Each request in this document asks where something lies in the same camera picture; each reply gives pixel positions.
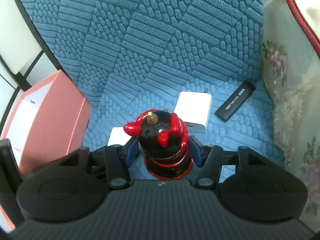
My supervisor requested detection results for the red black tripod ball head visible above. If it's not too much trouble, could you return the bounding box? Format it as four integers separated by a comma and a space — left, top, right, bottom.
123, 109, 193, 180

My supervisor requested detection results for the small white charger cube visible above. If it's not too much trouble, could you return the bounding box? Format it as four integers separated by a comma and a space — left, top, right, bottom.
107, 127, 131, 146

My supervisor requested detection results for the black usb stick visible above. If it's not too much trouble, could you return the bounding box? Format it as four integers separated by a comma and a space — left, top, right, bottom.
215, 81, 256, 122

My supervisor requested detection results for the white charger with port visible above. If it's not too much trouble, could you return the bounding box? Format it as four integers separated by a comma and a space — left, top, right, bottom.
174, 91, 212, 133

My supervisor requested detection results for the pink cardboard box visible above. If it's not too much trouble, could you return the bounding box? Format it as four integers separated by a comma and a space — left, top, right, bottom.
0, 69, 92, 231

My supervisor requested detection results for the blue textured chair cover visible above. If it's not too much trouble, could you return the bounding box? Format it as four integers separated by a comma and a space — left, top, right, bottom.
20, 0, 284, 167

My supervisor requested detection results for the beige chair backrest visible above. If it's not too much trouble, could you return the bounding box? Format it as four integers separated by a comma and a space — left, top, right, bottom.
1, 0, 60, 92

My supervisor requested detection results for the floral lace bed cover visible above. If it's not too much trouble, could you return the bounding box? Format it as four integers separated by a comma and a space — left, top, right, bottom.
261, 0, 319, 231

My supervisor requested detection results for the red white black blanket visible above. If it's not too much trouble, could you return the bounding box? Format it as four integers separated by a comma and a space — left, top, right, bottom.
286, 0, 319, 54

